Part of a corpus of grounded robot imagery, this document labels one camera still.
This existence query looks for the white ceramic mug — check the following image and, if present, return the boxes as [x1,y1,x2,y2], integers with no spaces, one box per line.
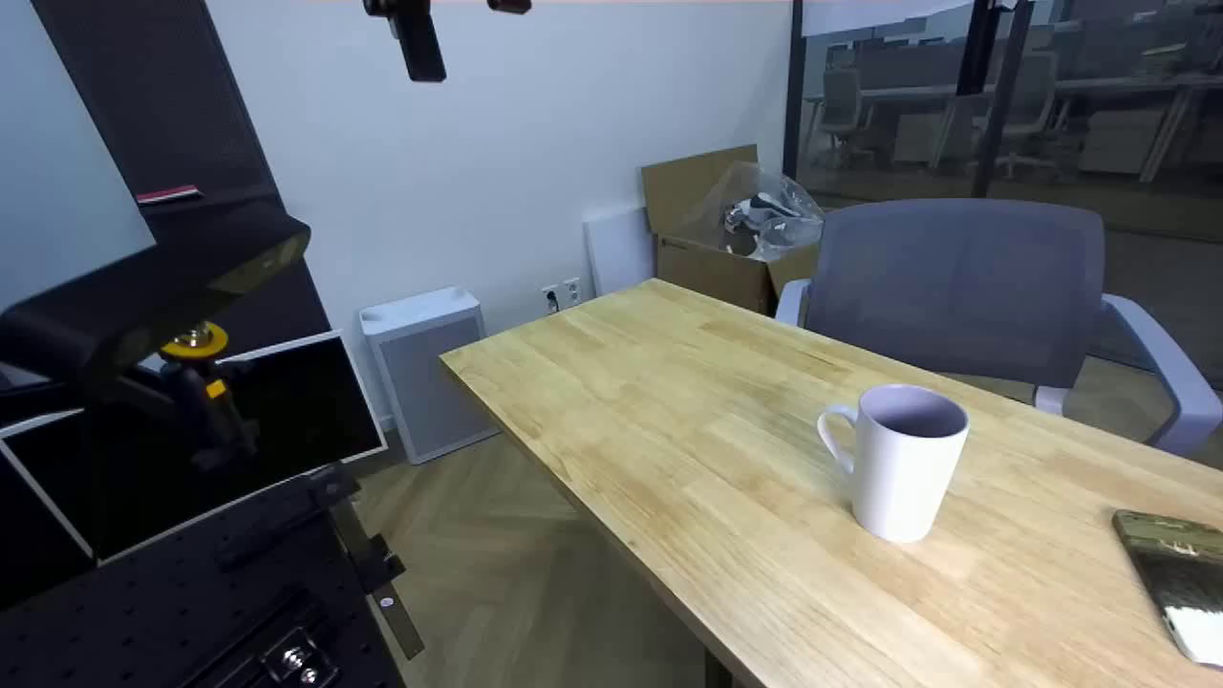
[815,384,971,542]

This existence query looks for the brown cardboard box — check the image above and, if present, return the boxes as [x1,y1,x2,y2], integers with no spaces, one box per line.
[641,144,817,314]

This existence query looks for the clear plastic wrap bundle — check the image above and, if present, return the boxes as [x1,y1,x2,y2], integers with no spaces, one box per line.
[723,184,822,263]

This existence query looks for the grey office chair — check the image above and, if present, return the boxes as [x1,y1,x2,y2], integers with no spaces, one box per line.
[778,198,1223,455]

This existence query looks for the white flat board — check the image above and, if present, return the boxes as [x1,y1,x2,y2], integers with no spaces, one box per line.
[585,206,655,294]

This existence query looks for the black metal clamp bracket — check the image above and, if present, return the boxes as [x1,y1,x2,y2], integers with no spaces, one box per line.
[311,462,426,658]

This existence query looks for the yellow black camera mount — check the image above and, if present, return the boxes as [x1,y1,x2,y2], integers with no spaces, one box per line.
[162,323,255,471]

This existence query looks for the white air purifier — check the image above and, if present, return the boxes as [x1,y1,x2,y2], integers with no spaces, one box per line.
[361,286,494,462]

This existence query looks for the dark glossy tablet on table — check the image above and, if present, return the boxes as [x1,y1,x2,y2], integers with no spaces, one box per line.
[1112,509,1223,669]

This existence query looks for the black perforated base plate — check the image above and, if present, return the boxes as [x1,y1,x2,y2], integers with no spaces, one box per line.
[0,486,404,688]

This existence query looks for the wall power outlet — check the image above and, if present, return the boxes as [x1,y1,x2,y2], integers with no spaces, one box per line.
[545,277,585,311]

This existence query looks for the black stereo camera bar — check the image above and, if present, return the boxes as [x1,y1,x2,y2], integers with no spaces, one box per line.
[0,216,311,392]

